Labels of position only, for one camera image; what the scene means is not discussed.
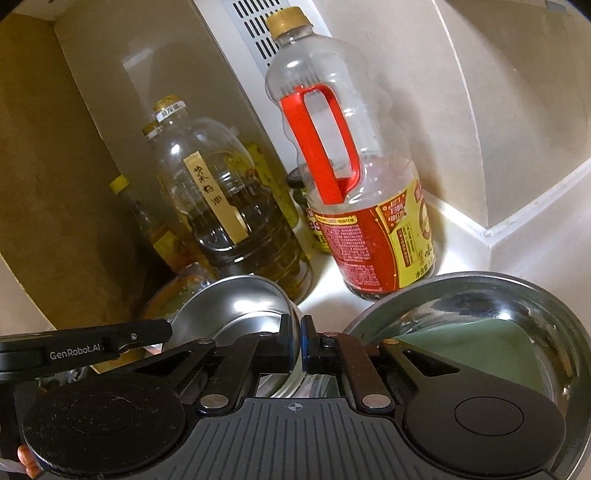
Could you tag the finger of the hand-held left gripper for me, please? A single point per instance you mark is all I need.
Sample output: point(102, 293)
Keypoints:
point(138, 336)

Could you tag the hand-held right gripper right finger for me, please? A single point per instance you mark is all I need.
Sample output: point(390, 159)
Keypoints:
point(308, 344)

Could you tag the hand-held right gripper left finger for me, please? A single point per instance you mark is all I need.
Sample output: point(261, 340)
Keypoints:
point(287, 344)

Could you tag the deep stainless steel bowl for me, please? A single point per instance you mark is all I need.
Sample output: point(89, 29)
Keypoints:
point(240, 304)

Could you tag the shallow stainless steel plate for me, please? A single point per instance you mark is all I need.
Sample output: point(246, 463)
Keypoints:
point(485, 304)

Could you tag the orange food packet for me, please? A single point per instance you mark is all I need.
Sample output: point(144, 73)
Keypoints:
point(180, 288)

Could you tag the small yellow cap bottle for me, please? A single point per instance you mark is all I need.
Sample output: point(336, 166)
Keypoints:
point(152, 230)

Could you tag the red label sauce bottle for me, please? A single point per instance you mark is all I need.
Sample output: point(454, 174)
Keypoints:
point(378, 249)

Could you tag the large oil bottle paper strip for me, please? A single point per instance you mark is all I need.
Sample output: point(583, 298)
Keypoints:
point(244, 230)

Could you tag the dark glass jar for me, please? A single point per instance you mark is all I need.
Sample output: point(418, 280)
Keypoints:
point(300, 194)

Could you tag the yellow label oil bottle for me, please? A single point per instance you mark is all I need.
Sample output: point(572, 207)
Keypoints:
point(272, 180)

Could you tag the white perforated panel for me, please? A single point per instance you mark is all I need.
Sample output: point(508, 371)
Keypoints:
point(258, 32)

